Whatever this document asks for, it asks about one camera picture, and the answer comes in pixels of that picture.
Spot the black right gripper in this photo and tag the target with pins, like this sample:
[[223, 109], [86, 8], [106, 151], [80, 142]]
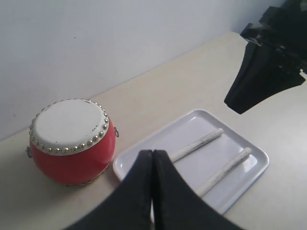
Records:
[[275, 54]]

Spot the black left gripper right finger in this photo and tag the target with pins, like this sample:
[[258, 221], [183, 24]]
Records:
[[176, 206]]

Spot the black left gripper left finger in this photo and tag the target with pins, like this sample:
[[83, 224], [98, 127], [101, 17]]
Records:
[[129, 205]]

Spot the wooden drumstick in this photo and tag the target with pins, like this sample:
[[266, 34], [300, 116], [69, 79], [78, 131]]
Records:
[[223, 172], [174, 157]]

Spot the white plastic tray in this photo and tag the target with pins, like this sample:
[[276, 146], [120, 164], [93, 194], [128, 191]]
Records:
[[199, 166]]

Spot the small red drum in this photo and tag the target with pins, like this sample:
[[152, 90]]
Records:
[[72, 141]]

